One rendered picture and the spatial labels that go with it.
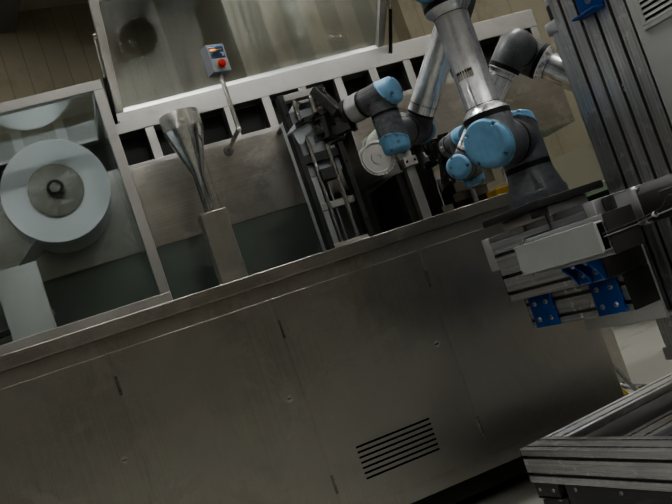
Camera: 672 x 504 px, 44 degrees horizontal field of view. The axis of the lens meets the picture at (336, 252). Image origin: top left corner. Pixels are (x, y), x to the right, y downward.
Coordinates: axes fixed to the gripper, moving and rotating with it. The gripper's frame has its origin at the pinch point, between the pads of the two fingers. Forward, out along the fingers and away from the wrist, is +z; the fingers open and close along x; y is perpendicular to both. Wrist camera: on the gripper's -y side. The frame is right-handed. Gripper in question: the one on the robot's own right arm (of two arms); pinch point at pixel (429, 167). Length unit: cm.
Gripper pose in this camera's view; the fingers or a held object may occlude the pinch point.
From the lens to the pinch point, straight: 298.9
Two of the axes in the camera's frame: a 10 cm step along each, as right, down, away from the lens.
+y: -3.2, -9.4, 0.6
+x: -9.1, 3.0, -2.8
